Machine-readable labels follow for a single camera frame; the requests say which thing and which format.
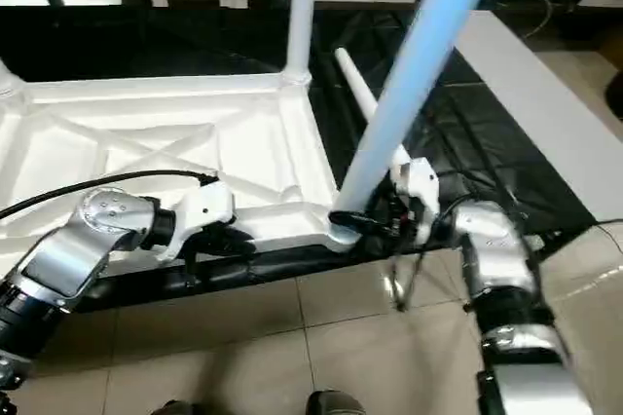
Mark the black left robot foot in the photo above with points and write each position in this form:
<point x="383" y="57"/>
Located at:
<point x="180" y="408"/>

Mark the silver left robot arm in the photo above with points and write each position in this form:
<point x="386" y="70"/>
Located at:
<point x="68" y="259"/>

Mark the white flat board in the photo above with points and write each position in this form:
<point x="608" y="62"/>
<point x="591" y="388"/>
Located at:
<point x="545" y="94"/>

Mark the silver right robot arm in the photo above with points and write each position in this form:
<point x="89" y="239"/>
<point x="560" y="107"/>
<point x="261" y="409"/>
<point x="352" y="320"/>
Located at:
<point x="496" y="259"/>

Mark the white plastic table leg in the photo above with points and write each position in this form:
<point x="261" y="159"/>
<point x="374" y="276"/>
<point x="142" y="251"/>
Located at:
<point x="419" y="64"/>
<point x="300" y="6"/>
<point x="8" y="79"/>
<point x="355" y="84"/>

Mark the black work mat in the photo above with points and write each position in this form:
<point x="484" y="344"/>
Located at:
<point x="467" y="132"/>

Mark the black robot foot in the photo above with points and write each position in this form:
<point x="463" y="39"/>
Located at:
<point x="180" y="408"/>
<point x="336" y="403"/>

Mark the white plastic table top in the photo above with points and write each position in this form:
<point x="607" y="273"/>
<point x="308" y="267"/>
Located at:
<point x="146" y="142"/>

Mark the black right robot foot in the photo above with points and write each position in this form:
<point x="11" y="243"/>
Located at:
<point x="336" y="403"/>

